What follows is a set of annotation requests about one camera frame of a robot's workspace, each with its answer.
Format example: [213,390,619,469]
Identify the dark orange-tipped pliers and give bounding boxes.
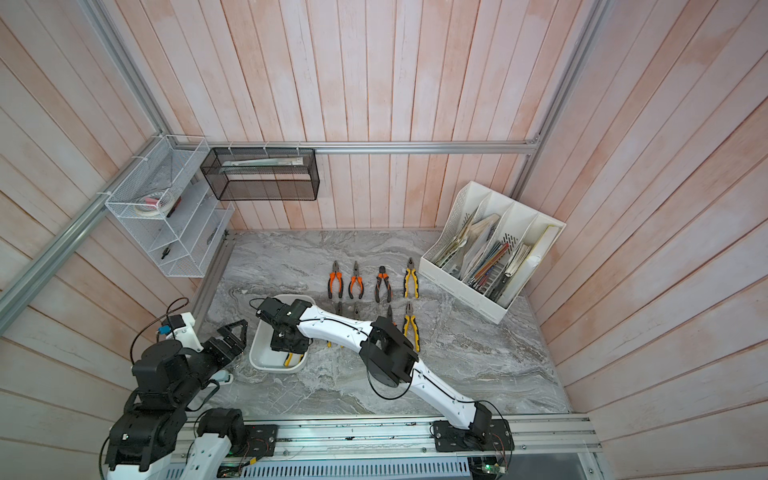
[374,265,392,303]

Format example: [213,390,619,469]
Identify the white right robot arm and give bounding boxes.
[255,297,515,454]

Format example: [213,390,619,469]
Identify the black mesh wall basket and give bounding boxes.
[201,147,320,201]

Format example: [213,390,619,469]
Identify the yellow black combination pliers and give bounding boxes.
[403,258,419,298]

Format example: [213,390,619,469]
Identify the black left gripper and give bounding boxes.
[173,320,249,406]

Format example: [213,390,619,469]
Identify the white wire mesh shelf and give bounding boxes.
[106,135,234,278]

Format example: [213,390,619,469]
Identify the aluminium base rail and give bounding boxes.
[137,413,601,466]

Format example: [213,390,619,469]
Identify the aluminium frame rail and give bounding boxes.
[1,1,608,312]

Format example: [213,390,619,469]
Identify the white plastic storage box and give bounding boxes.
[249,298,307,374]

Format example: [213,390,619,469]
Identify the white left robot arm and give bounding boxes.
[98,313,278,479]

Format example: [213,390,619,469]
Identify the white desktop file organizer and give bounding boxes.
[419,182,566,324]

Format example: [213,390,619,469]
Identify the tape roll on shelf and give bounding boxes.
[133,192,175,218]

